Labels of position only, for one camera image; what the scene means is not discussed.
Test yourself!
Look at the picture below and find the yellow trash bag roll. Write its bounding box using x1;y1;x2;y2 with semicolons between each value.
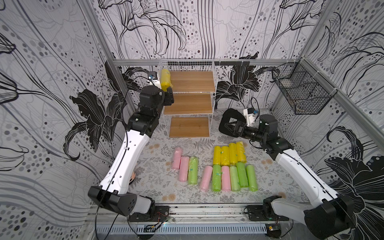
221;146;230;167
161;69;173;92
229;143;238;166
213;146;222;166
236;141;247;164

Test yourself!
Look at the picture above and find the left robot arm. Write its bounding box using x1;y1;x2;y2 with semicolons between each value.
88;85;175;217

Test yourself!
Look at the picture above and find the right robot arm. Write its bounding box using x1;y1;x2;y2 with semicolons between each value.
219;109;355;240

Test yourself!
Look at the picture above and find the green trash bag roll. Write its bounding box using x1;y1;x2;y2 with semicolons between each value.
236;162;249;188
188;157;199;185
212;165;222;192
230;166;241;192
246;165;258;192

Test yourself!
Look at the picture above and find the pink trash bag roll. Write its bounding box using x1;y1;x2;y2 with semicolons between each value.
221;166;231;192
200;166;213;192
171;147;183;170
179;156;190;182

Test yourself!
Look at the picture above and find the black cap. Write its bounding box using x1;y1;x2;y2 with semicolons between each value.
219;109;246;138

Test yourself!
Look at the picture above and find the plush toy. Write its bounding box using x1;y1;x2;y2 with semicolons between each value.
129;172;136;185

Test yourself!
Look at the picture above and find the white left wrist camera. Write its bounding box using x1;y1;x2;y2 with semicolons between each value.
148;71;162;89

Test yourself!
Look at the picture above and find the white wire wooden shelf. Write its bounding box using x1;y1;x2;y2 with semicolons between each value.
159;60;217;138

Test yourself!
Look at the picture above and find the black wire wall basket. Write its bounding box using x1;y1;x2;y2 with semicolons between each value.
272;63;332;115

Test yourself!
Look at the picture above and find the metal base rail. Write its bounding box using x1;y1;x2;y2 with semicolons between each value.
86;204;309;237

